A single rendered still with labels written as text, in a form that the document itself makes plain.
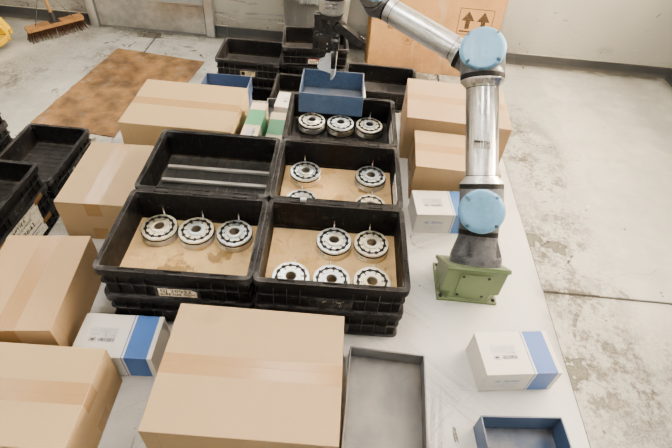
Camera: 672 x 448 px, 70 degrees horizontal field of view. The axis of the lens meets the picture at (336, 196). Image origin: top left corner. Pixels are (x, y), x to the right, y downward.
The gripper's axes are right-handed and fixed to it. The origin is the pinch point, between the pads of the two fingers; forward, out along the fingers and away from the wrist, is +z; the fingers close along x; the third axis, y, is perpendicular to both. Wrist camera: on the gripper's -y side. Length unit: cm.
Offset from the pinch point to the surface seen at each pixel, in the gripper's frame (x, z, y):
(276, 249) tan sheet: 50, 34, 10
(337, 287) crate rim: 69, 26, -9
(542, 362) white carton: 73, 40, -63
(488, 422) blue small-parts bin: 87, 47, -49
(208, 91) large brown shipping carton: -19, 20, 49
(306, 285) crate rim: 69, 26, -1
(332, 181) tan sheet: 17.3, 30.6, -3.1
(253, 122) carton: -4.4, 23.3, 28.6
